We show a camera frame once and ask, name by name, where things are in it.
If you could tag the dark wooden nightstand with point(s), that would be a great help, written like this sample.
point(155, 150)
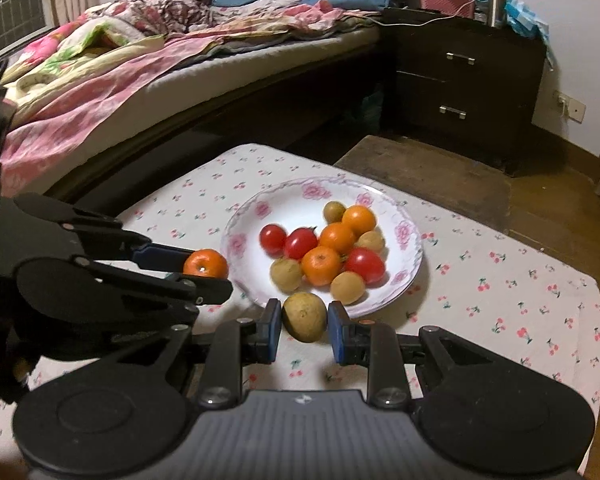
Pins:
point(485, 110)

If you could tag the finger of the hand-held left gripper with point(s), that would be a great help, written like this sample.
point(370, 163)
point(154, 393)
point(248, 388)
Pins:
point(205, 290)
point(162, 256)

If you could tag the brown longan fruit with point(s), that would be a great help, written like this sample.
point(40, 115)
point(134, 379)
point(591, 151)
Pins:
point(371, 242)
point(348, 287)
point(286, 274)
point(335, 211)
point(305, 317)

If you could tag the metal flask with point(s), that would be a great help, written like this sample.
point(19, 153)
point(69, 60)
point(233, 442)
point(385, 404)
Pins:
point(497, 2)

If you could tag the bed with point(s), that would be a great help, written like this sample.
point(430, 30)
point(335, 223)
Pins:
point(260, 70)

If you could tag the orange tangerine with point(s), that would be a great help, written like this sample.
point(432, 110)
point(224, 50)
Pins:
point(321, 266)
point(360, 220)
point(337, 238)
point(206, 263)

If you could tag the nightstand drawer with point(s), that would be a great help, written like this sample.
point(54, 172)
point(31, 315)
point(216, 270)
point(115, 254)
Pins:
point(430, 57)
point(420, 105)

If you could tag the red tomato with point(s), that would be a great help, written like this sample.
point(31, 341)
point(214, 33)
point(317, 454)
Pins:
point(300, 243)
point(272, 238)
point(365, 266)

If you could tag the cherry print tablecloth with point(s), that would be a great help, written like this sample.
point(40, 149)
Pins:
point(480, 300)

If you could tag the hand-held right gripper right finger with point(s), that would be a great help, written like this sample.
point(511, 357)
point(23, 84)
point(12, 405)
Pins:
point(337, 332)

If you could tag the blue plastic bag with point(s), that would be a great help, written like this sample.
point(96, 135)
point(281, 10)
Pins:
point(527, 17)

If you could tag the wall outlet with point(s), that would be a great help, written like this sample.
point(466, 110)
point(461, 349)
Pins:
point(570, 106)

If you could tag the pink floral blanket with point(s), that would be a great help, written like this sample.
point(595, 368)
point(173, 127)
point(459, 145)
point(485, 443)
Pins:
point(90, 110)

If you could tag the floral patterned quilt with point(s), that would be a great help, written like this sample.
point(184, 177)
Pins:
point(130, 25)

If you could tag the white floral rim plate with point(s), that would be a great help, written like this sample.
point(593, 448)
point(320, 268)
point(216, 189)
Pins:
point(400, 255)

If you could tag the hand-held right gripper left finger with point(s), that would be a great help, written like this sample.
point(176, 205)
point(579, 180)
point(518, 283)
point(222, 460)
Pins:
point(273, 330)

